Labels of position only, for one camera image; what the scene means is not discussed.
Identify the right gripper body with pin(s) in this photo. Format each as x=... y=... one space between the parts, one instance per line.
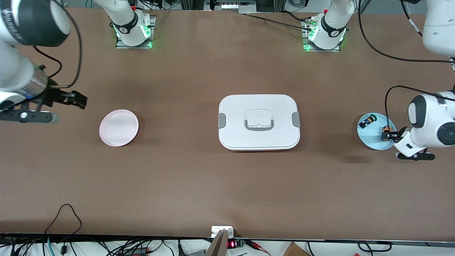
x=54 y=95

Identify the orange and black switch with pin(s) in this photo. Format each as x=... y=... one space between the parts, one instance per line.
x=385 y=135

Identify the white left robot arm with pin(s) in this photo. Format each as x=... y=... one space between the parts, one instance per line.
x=433 y=121

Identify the metal base plate right arm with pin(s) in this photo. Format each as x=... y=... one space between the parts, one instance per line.
x=119 y=44

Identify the metal base plate left arm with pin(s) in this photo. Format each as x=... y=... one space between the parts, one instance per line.
x=307 y=48

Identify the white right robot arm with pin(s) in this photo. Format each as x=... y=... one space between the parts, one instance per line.
x=14 y=71

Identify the white lidded box grey latches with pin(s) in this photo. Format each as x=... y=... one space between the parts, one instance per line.
x=259 y=138

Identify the round light blue plate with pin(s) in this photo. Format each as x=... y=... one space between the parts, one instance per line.
x=371 y=138

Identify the round pink plate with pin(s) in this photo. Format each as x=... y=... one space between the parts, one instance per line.
x=119 y=128

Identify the brown cardboard piece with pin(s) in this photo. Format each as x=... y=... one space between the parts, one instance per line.
x=295 y=250

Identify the black power adapter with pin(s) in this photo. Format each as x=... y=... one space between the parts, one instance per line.
x=137 y=251

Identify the white mounting block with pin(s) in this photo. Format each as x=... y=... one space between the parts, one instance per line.
x=215 y=230

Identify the red digit display module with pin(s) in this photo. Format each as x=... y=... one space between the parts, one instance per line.
x=231 y=244

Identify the blue switch with green button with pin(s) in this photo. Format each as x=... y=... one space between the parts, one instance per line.
x=368 y=122

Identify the aluminium camera post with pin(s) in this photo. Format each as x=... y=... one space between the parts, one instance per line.
x=218 y=245

